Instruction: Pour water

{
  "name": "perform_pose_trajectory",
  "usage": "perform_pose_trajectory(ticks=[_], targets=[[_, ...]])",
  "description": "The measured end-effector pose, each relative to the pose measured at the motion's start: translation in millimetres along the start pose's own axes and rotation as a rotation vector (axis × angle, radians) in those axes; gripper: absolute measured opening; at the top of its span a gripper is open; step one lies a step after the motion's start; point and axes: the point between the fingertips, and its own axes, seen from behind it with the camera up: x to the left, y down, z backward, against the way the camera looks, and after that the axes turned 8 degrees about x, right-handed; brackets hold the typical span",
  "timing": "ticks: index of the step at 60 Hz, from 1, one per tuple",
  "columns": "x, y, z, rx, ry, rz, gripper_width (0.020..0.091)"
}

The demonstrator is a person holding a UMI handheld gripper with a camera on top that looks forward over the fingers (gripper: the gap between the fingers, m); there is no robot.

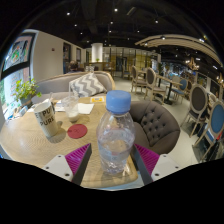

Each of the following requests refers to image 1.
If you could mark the clear water bottle blue cap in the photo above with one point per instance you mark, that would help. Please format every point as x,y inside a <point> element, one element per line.
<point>115,140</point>

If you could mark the person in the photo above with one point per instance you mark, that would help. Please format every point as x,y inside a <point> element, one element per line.
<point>73,65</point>

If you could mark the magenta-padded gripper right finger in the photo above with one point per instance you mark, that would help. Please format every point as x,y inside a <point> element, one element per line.
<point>148,159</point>

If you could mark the grey white zigzag cushion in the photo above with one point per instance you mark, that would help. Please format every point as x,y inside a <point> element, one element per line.
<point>86,85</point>

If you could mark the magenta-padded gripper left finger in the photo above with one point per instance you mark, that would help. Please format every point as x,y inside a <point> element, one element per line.
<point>77,159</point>

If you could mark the potted green plant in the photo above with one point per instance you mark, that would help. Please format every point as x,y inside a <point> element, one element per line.
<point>25,90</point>

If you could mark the yellow table sign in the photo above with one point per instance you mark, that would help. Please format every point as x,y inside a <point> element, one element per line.
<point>97,99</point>

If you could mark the grey sofa with wooden trim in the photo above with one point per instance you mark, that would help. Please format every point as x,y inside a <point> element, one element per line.
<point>53,85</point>

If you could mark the flat round red coaster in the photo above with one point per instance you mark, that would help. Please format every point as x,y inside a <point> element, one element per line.
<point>77,131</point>

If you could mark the grey tufted armchair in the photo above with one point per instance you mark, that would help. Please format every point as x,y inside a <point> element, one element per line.
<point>156,126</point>

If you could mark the white mug with black letters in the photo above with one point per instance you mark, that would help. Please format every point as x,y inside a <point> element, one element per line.
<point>46,118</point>

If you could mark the framed colourful wall picture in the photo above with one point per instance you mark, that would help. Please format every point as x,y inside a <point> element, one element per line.
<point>18,50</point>

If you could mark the group of ceiling lights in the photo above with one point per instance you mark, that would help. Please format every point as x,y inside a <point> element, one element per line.
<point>68,14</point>

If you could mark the group of dining chairs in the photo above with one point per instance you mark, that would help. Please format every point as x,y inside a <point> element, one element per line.
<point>198,98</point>

